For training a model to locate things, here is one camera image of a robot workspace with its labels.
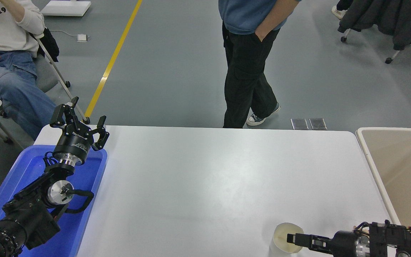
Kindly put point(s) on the metal floor socket plate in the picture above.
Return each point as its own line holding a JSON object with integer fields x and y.
{"x": 299, "y": 124}
{"x": 318, "y": 124}

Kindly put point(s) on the large pale dustbin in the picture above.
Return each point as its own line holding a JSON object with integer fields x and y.
{"x": 401, "y": 167}

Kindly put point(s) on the seated person's left forearm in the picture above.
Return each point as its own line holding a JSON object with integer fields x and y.
{"x": 27, "y": 19}

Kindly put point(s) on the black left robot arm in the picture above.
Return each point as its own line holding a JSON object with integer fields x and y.
{"x": 27, "y": 214}

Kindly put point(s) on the white flat floor platform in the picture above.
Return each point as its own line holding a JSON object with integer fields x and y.
{"x": 65, "y": 7}

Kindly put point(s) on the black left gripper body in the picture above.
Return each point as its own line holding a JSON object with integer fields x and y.
{"x": 74, "y": 142}

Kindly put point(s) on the standing person's left forearm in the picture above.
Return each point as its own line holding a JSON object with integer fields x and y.
{"x": 278, "y": 16}

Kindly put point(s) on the seated person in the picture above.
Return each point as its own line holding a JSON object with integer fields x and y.
{"x": 5, "y": 82}

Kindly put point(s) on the blue plastic tray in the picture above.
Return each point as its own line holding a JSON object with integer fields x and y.
{"x": 87, "y": 178}

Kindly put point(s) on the black garment on chair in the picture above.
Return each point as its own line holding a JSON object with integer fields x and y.
{"x": 50, "y": 44}

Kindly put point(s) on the person with white shoe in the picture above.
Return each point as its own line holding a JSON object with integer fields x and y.
{"x": 341, "y": 9}

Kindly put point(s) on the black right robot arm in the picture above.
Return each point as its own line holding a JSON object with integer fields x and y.
{"x": 391, "y": 239}

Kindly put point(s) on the grey folding chair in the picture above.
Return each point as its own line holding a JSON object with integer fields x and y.
{"x": 61, "y": 76}

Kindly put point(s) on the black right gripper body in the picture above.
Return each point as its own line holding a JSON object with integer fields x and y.
{"x": 343, "y": 244}

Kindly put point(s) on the standing person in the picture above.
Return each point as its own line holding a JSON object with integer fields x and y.
{"x": 244, "y": 64}

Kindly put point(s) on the wheeled chair frame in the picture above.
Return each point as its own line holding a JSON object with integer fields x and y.
{"x": 392, "y": 56}

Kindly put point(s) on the dark jacket on chair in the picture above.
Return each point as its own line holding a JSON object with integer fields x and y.
{"x": 391, "y": 18}

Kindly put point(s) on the white paper cup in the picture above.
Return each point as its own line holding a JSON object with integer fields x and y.
{"x": 279, "y": 242}

